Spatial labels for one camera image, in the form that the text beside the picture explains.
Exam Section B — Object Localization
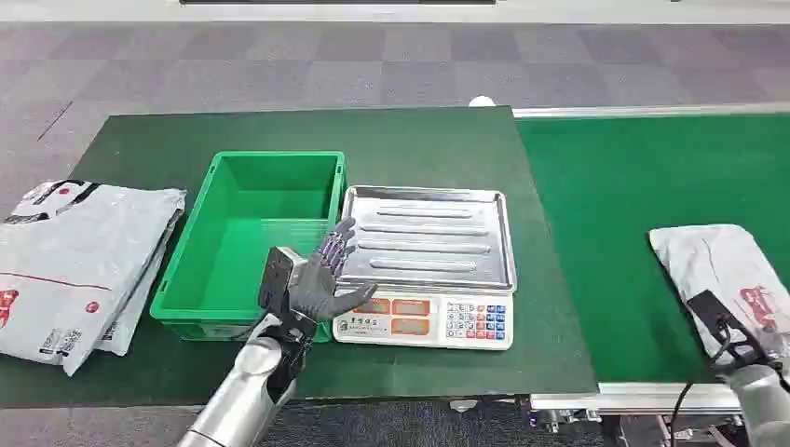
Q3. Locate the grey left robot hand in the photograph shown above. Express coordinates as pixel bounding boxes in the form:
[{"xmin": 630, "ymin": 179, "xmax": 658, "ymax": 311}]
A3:
[{"xmin": 286, "ymin": 217, "xmax": 379, "ymax": 323}]

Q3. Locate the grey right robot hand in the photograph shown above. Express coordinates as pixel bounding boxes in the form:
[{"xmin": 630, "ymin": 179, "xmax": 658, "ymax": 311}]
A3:
[{"xmin": 757, "ymin": 332, "xmax": 790, "ymax": 372}]

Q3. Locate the white electronic scale body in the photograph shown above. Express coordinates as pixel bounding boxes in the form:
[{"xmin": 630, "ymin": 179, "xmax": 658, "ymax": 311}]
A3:
[{"xmin": 332, "ymin": 283, "xmax": 515, "ymax": 352}]

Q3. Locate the green plastic crate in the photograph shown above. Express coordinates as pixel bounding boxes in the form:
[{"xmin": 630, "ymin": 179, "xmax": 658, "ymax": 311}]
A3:
[{"xmin": 149, "ymin": 151, "xmax": 347, "ymax": 344}]

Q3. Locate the steel scale tray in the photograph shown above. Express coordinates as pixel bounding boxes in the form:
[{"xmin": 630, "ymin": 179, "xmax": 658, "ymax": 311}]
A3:
[{"xmin": 335, "ymin": 184, "xmax": 518, "ymax": 292}]

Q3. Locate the dark green table mat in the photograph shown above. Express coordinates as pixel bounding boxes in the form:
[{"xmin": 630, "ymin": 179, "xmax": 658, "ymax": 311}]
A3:
[{"xmin": 0, "ymin": 105, "xmax": 599, "ymax": 410}]

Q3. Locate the flat grey courier parcel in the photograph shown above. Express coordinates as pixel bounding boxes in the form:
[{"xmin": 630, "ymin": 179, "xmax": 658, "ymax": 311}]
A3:
[{"xmin": 92, "ymin": 206, "xmax": 186, "ymax": 358}]

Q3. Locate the bright green conveyor belt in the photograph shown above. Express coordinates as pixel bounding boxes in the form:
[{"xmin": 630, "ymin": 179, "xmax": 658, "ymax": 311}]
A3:
[{"xmin": 517, "ymin": 114, "xmax": 790, "ymax": 385}]

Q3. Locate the conveyor underframe hardware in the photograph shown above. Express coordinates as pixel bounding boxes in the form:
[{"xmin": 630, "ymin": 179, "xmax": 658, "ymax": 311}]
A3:
[{"xmin": 529, "ymin": 408, "xmax": 751, "ymax": 447}]

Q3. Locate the large grey courier parcel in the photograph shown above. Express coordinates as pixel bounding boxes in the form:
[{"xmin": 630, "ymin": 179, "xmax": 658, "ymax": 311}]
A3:
[{"xmin": 0, "ymin": 179, "xmax": 187, "ymax": 377}]

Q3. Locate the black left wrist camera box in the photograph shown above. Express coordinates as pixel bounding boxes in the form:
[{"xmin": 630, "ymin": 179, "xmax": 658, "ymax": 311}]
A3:
[{"xmin": 257, "ymin": 246, "xmax": 305, "ymax": 313}]

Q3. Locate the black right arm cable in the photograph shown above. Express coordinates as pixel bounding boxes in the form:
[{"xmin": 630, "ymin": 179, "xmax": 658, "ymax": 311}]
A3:
[{"xmin": 668, "ymin": 369, "xmax": 742, "ymax": 447}]

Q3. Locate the aluminium conveyor side rail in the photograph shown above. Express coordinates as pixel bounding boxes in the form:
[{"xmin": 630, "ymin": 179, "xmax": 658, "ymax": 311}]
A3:
[
  {"xmin": 529, "ymin": 382, "xmax": 742, "ymax": 415},
  {"xmin": 511, "ymin": 102, "xmax": 790, "ymax": 119}
]

